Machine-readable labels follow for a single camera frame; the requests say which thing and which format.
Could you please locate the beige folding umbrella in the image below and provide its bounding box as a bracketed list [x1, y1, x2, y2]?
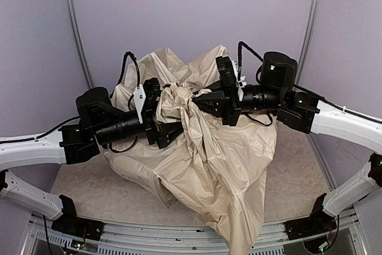
[104, 45, 277, 254]

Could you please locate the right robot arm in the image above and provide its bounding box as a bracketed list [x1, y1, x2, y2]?
[193, 51, 381, 240]

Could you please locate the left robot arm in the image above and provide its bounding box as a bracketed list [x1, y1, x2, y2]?
[1, 78, 183, 241]

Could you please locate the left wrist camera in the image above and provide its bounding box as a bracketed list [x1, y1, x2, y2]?
[133, 78, 161, 124]

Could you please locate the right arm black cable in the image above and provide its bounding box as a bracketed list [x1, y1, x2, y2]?
[237, 41, 265, 79]

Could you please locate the left aluminium frame post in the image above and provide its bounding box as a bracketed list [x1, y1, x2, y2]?
[65, 0, 94, 89]

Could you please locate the aluminium frame post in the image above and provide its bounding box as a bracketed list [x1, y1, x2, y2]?
[65, 0, 94, 89]
[296, 0, 320, 84]

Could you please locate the right aluminium frame post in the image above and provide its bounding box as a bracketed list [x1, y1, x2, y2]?
[296, 0, 320, 84]

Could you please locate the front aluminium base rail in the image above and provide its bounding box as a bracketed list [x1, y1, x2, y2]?
[18, 204, 371, 254]

